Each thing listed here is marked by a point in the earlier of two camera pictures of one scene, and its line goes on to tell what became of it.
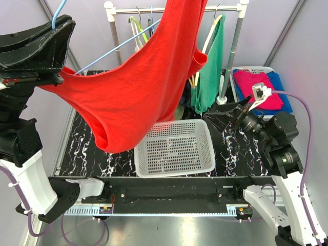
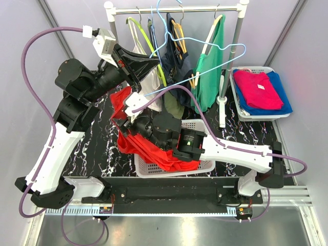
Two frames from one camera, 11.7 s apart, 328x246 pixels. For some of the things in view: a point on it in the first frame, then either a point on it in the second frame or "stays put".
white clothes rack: (240, 9) stays put
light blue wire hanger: (54, 23) → (165, 34)
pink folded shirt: (245, 81) stays put
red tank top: (122, 106) → (160, 158)
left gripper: (49, 54) → (141, 64)
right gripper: (220, 121) → (125, 124)
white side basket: (251, 69) stays put
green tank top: (210, 77) stays put
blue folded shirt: (274, 79) stays put
